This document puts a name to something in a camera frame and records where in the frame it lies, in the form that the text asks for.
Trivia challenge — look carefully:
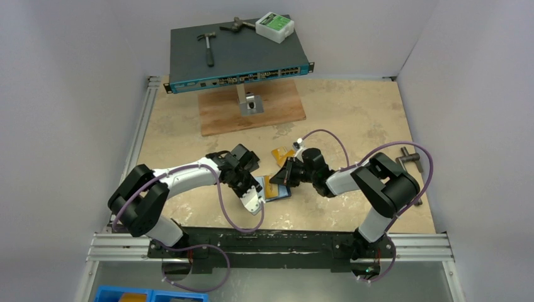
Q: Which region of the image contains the single gold credit card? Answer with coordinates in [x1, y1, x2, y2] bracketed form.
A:
[264, 183, 279, 199]

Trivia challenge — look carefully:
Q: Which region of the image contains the blue leather card holder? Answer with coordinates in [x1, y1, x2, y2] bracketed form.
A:
[255, 175, 292, 203]

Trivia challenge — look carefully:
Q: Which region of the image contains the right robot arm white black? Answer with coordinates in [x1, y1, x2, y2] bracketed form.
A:
[270, 148, 421, 256]

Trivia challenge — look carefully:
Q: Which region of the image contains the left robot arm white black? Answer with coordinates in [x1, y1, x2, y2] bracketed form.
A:
[108, 144, 265, 257]

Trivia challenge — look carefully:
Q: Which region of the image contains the brown wooden board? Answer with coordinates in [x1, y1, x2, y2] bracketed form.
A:
[198, 80, 306, 137]

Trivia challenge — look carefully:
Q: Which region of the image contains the small black hammer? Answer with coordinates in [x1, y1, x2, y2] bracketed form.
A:
[196, 31, 217, 67]

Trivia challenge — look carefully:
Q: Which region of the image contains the white green electrical box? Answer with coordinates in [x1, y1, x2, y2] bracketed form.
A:
[255, 12, 295, 43]

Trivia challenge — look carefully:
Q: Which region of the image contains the dark metal tool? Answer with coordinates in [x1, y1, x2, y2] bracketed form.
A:
[219, 17, 256, 33]

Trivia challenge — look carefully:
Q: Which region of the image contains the blue plastic bin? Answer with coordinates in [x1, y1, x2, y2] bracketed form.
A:
[93, 286, 210, 302]

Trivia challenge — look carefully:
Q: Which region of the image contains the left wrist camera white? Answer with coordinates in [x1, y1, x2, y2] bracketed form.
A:
[239, 186, 265, 215]

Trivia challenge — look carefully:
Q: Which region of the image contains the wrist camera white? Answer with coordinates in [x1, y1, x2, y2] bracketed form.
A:
[293, 138, 305, 160]
[239, 186, 265, 215]

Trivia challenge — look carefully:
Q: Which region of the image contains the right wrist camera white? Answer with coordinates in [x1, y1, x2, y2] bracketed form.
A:
[293, 138, 305, 160]

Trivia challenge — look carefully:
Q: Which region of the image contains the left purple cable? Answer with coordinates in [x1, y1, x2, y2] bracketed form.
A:
[111, 163, 266, 234]

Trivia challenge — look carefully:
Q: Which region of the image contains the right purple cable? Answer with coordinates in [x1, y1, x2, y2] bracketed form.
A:
[293, 129, 435, 234]

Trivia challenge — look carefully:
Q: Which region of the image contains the metal stand bracket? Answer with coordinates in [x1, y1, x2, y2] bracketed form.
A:
[236, 84, 264, 116]

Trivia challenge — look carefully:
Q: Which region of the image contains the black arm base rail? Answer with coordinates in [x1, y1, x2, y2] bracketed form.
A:
[149, 227, 394, 277]

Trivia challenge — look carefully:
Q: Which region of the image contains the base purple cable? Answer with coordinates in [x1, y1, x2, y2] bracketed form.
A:
[161, 243, 232, 293]

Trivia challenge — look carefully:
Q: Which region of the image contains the metal door handle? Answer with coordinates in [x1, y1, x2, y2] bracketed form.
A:
[396, 147, 424, 207]

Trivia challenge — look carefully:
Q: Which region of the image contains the blue network switch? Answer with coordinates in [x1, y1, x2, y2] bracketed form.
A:
[164, 22, 315, 94]

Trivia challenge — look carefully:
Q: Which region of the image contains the aluminium frame rail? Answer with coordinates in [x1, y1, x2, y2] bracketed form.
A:
[86, 233, 454, 264]

